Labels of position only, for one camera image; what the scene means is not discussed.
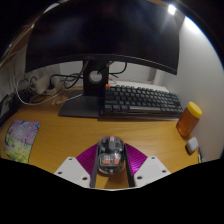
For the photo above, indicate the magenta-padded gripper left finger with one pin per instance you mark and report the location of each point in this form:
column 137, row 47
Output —
column 71, row 170

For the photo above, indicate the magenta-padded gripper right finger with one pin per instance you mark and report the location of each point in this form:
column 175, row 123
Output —
column 151, row 170

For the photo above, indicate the transparent computer mouse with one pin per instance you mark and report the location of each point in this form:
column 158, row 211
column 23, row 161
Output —
column 111, row 156

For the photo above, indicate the flower landscape print mouse pad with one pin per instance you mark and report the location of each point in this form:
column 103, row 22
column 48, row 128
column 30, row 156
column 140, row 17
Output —
column 21, row 140

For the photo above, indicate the small white earbuds case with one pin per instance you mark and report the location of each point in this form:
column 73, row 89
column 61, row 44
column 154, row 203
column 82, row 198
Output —
column 192, row 145

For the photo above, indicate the silver pen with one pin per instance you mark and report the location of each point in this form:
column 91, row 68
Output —
column 200, row 155

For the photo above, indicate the orange jar with yellow lid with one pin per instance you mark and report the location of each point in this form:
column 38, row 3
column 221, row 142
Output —
column 188, row 121

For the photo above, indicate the dark grey mechanical keyboard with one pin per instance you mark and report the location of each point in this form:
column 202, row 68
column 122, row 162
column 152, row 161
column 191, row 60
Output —
column 143, row 101

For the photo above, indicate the white power strip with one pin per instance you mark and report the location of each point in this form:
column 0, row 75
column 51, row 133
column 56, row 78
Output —
column 43, row 85

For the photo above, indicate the black computer monitor with stand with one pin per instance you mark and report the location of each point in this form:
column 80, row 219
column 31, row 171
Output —
column 100, row 30

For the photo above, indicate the bright white lamp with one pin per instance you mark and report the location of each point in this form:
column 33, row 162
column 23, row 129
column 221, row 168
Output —
column 171, row 9

